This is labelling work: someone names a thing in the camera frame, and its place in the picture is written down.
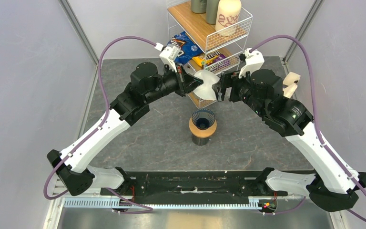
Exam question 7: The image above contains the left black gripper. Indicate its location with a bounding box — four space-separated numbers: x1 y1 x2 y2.
145 62 203 104

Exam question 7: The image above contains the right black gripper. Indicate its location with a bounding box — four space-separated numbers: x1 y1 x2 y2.
212 69 267 117

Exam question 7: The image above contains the single white paper filter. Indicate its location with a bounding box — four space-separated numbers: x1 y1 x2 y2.
193 70 220 101

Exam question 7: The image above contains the wooden ring dripper stand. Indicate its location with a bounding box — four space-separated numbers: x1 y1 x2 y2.
189 118 217 138

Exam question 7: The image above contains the dark glass carafe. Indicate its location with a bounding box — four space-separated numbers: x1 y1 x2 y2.
192 134 210 146

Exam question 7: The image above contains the blue ribbed coffee dripper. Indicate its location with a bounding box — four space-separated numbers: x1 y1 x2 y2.
191 108 215 130

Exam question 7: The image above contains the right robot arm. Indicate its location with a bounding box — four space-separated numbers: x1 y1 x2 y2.
212 69 366 212

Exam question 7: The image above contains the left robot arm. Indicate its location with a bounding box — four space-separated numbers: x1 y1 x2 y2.
47 62 203 196

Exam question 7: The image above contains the paper coffee filter stack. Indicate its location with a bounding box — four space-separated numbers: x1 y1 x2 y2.
283 72 301 98

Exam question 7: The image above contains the yellow M&M candy bag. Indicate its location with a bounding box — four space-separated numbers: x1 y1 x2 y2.
189 51 233 73

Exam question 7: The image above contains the blue Doritos chip bag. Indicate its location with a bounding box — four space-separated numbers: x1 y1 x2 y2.
167 31 203 64

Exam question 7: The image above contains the cream white bottle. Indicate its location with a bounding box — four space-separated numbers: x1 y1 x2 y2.
215 0 242 36

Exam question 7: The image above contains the grey green bottle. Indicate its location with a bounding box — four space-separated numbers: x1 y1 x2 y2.
191 0 207 14
205 0 219 25

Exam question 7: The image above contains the white wire shelf rack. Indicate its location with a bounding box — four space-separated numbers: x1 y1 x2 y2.
166 0 254 110

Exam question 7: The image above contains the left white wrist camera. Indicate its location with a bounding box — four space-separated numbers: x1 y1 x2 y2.
155 42 179 73

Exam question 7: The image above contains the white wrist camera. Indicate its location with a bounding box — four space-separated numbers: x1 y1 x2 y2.
238 48 264 79
155 42 179 73

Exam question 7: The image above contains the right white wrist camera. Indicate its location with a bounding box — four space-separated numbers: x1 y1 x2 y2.
238 48 264 79

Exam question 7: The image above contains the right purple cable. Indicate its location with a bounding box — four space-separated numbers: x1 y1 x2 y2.
249 34 366 225

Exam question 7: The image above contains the purple cable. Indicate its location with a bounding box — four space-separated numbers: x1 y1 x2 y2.
249 34 366 225
43 36 165 215

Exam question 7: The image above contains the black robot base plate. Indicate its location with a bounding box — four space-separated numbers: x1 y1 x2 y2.
114 171 274 205

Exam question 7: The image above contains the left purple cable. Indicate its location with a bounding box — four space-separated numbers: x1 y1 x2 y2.
43 36 165 215

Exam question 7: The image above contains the aluminium rail frame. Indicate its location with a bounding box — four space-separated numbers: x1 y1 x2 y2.
42 159 349 229

